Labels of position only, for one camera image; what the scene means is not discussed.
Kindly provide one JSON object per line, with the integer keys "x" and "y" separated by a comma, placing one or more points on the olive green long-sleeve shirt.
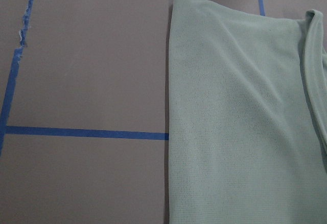
{"x": 247, "y": 130}

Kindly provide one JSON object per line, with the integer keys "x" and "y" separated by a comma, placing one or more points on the blue tape grid lines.
{"x": 43, "y": 131}

